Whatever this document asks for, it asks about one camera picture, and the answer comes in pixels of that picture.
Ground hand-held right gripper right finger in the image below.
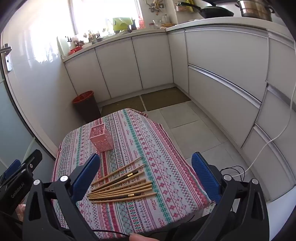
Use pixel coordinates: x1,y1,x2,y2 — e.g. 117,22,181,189
191,152,270,241

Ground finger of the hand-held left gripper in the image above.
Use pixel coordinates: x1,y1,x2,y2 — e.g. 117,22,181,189
0,159,22,183
21,149,43,173

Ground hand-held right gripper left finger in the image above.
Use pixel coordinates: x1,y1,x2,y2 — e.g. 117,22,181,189
22,153,101,241

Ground row of light chopsticks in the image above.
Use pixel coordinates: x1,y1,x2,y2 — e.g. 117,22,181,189
88,156,158,204

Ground dark gold-banded chopstick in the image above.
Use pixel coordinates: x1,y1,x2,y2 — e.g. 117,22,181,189
91,171,139,193
88,192,142,200

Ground pink perforated utensil holder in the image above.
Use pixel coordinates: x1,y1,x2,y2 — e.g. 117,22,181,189
89,122,114,153

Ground hanging wooden utensils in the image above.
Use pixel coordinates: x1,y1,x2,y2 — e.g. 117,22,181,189
149,0,165,15

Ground person's left hand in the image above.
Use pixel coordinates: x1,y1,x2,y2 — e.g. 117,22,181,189
17,203,26,223

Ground person's right hand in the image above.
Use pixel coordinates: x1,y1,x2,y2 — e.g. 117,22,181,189
129,234,152,241

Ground frosted glass door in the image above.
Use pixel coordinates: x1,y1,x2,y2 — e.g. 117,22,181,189
0,79,56,186

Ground white power strip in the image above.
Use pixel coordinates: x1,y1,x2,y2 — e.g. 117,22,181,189
203,203,216,215

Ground patterned tablecloth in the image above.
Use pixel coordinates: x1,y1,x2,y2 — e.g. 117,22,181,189
51,108,214,239

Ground brown trash bin red rim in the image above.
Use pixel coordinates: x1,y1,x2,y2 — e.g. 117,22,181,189
72,91,102,124

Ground white cabinet with drawers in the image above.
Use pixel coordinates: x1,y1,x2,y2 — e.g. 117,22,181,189
168,23,296,202

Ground white cabinet with doors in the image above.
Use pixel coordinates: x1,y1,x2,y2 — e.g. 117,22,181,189
64,31,174,103

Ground pale cutting board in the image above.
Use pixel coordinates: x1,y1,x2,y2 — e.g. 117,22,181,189
57,36,70,56

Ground cluster of small ornaments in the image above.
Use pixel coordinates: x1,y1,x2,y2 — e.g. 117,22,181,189
83,30,104,43

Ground white kitchen countertop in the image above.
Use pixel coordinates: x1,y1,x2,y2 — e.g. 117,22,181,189
62,17,296,63

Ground lime green plastic container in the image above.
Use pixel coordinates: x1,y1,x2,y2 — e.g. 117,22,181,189
113,17,134,33

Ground kitchen window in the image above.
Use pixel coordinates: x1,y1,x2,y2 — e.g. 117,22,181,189
69,0,144,35

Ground black wok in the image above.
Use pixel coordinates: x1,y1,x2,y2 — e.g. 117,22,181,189
177,1,234,19

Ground stainless steel pot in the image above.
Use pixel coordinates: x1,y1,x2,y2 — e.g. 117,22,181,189
236,0,275,22

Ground white power cable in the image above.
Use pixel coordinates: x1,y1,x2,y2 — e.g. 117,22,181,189
231,36,296,179

